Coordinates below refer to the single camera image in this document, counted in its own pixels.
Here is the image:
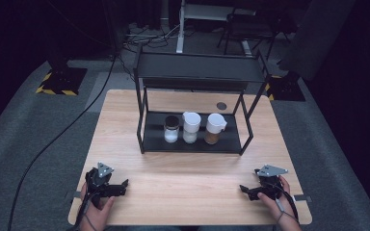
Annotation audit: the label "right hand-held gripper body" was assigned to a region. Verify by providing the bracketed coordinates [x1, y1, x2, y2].
[253, 164, 289, 197]

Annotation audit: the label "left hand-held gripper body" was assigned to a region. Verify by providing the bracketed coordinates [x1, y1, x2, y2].
[84, 161, 118, 200]

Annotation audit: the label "white-lid jar with brown powder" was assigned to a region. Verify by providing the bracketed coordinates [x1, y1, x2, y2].
[203, 113, 228, 145]

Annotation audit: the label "black-lid jar with white powder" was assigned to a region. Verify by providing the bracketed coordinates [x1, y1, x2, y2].
[163, 115, 181, 144]

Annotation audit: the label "white-lid jar with white powder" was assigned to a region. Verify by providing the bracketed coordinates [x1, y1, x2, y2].
[181, 111, 202, 144]

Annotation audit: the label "black metal two-tier rack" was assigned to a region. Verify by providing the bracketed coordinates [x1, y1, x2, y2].
[133, 42, 273, 156]

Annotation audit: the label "person's right hand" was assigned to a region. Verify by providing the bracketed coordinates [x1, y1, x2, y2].
[256, 174, 301, 231]

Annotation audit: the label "person's left hand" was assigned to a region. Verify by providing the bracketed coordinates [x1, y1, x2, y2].
[78, 182, 117, 231]

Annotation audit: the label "black stand base yellow stripes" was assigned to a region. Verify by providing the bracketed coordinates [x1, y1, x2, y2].
[35, 65, 89, 96]
[264, 74, 306, 102]

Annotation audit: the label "grey curtain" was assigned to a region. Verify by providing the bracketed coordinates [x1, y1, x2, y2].
[277, 0, 357, 82]

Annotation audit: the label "black chair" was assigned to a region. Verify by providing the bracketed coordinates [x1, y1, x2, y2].
[216, 7, 293, 61]

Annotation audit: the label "right hand-held gripper cable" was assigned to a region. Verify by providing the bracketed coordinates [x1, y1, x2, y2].
[268, 181, 301, 226]

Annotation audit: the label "hand-held gripper cable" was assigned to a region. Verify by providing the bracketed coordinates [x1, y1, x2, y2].
[71, 191, 98, 231]
[268, 181, 301, 226]

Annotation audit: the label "left hand-held gripper cable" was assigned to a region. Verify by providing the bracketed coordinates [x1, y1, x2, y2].
[71, 191, 98, 231]

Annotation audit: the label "long black floor cable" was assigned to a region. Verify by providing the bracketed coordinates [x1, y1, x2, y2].
[7, 54, 119, 231]

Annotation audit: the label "bundle of floor cables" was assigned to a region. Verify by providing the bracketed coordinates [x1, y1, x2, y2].
[121, 22, 182, 50]

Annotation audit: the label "white desk frame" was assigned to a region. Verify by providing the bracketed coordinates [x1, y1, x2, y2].
[175, 0, 258, 54]

